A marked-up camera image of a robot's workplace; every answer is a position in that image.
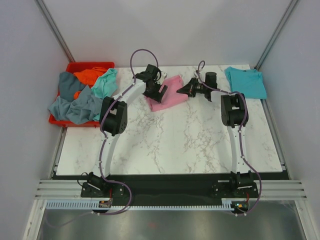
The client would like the frame post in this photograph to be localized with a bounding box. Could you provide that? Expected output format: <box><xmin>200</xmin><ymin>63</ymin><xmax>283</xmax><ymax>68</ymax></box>
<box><xmin>34</xmin><ymin>0</ymin><xmax>75</xmax><ymax>63</ymax></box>
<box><xmin>254</xmin><ymin>0</ymin><xmax>300</xmax><ymax>71</ymax></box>

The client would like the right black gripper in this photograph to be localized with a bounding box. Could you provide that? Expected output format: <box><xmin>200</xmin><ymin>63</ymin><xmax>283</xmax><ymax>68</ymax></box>
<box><xmin>177</xmin><ymin>78</ymin><xmax>207</xmax><ymax>98</ymax></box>

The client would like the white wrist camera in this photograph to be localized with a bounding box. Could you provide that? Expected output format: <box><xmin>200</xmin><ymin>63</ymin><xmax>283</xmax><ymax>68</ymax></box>
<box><xmin>158</xmin><ymin>71</ymin><xmax>168</xmax><ymax>83</ymax></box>
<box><xmin>193</xmin><ymin>71</ymin><xmax>200</xmax><ymax>78</ymax></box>

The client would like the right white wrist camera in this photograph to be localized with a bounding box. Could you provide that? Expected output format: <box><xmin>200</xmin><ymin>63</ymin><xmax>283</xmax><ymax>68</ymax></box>
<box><xmin>193</xmin><ymin>71</ymin><xmax>200</xmax><ymax>78</ymax></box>

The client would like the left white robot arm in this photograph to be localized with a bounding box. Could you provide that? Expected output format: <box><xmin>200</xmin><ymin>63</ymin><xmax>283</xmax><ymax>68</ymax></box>
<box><xmin>81</xmin><ymin>64</ymin><xmax>168</xmax><ymax>198</ymax></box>

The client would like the folded teal t shirt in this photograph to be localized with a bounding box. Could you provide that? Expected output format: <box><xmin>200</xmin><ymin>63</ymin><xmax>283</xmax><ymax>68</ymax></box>
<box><xmin>224</xmin><ymin>66</ymin><xmax>267</xmax><ymax>100</ymax></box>

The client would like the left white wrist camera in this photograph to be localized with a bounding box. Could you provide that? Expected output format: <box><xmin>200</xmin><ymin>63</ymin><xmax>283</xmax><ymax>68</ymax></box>
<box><xmin>158</xmin><ymin>71</ymin><xmax>168</xmax><ymax>83</ymax></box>

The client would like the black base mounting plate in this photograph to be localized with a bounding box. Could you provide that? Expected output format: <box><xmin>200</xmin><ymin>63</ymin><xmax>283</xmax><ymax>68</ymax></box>
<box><xmin>53</xmin><ymin>171</ymin><xmax>290</xmax><ymax>206</ymax></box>

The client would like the mint green t shirt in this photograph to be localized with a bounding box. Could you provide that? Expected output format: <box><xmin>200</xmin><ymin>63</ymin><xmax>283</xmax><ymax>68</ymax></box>
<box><xmin>89</xmin><ymin>67</ymin><xmax>118</xmax><ymax>122</ymax></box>

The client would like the orange t shirt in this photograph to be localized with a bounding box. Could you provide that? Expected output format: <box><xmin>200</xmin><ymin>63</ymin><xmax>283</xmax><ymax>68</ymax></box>
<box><xmin>73</xmin><ymin>67</ymin><xmax>107</xmax><ymax>89</ymax></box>

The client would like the white slotted cable duct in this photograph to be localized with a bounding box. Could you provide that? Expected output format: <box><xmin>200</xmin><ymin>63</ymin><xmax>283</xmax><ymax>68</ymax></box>
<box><xmin>45</xmin><ymin>199</ymin><xmax>250</xmax><ymax>211</ymax></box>

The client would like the grey blue t shirt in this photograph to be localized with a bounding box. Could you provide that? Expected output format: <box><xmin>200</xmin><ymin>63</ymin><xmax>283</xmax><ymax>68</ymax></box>
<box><xmin>48</xmin><ymin>71</ymin><xmax>103</xmax><ymax>125</ymax></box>

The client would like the left frame post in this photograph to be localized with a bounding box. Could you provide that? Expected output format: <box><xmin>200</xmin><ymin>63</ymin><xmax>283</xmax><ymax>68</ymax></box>
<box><xmin>34</xmin><ymin>0</ymin><xmax>75</xmax><ymax>63</ymax></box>

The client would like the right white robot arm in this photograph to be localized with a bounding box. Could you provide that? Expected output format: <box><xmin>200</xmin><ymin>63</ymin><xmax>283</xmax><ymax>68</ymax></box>
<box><xmin>176</xmin><ymin>70</ymin><xmax>259</xmax><ymax>199</ymax></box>

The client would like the right frame post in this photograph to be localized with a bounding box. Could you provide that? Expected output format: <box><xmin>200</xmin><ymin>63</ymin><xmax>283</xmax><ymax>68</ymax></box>
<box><xmin>254</xmin><ymin>0</ymin><xmax>300</xmax><ymax>71</ymax></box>

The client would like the aluminium extrusion rail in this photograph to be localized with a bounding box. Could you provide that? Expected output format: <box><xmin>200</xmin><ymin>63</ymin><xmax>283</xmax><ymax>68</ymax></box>
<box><xmin>35</xmin><ymin>180</ymin><xmax>307</xmax><ymax>200</ymax></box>

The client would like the pink t shirt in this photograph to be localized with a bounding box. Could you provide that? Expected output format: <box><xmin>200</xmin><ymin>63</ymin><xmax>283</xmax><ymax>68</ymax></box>
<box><xmin>144</xmin><ymin>75</ymin><xmax>188</xmax><ymax>112</ymax></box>

